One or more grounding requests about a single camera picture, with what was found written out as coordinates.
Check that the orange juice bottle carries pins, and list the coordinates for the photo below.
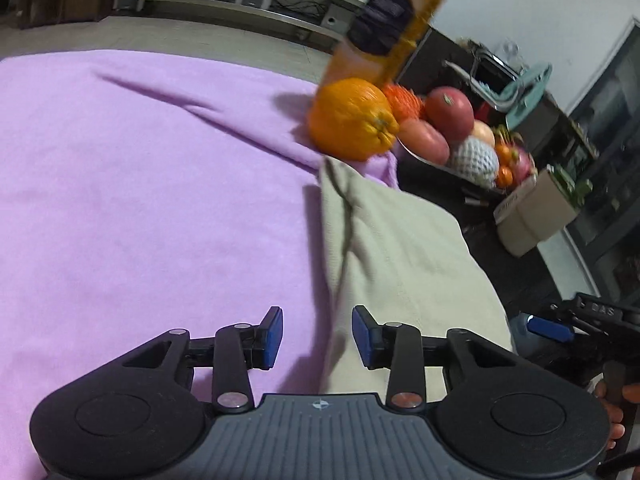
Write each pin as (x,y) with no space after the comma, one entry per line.
(395,15)

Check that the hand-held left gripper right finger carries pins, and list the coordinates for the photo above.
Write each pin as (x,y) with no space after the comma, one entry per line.
(362,337)

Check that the cardboard box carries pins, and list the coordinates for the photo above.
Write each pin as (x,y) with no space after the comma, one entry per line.
(535,220)

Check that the metal shelf unit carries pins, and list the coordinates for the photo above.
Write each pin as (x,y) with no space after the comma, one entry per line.
(225,5)

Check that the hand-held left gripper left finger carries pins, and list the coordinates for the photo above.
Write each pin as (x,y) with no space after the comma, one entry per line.
(272,337)

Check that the orange foam net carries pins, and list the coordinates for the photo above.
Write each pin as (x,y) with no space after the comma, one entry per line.
(404,102)

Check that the white foam-netted fruit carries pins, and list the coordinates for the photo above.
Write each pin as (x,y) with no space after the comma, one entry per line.
(475,162)

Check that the metal fruit tray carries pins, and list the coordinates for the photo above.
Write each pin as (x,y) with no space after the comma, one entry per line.
(440,167)

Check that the beige sweater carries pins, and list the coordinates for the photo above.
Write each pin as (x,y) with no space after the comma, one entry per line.
(400,250)

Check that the pale round fruit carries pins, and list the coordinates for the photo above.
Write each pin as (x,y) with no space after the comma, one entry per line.
(482,132)

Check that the purple blanket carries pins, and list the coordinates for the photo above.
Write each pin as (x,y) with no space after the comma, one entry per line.
(125,185)

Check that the large orange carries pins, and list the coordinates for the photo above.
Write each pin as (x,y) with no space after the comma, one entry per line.
(350,120)

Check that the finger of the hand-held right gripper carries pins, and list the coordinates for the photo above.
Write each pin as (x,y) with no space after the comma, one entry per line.
(550,329)

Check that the teal plastic object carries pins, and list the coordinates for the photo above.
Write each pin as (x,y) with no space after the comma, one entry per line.
(530,90)

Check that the person's right hand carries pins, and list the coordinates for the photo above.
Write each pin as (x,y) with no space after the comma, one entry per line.
(612,422)

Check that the small orange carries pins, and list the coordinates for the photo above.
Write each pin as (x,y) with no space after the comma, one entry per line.
(505,176)
(504,155)

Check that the large red apple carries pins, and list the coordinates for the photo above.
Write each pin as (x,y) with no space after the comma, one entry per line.
(450,112)

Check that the pink dragon fruit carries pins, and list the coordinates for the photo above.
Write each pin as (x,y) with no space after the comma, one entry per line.
(522,157)

